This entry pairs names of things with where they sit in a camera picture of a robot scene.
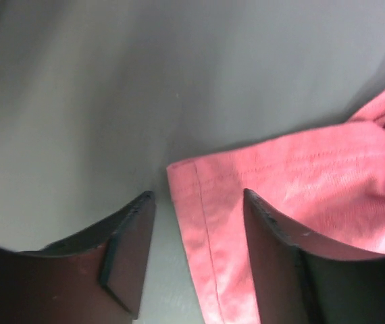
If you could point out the salmon pink t-shirt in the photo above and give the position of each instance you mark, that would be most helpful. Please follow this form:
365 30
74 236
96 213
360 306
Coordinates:
330 179

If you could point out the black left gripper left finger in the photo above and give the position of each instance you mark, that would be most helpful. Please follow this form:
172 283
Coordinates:
96 274

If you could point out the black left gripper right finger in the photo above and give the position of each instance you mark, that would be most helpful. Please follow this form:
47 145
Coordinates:
302 276

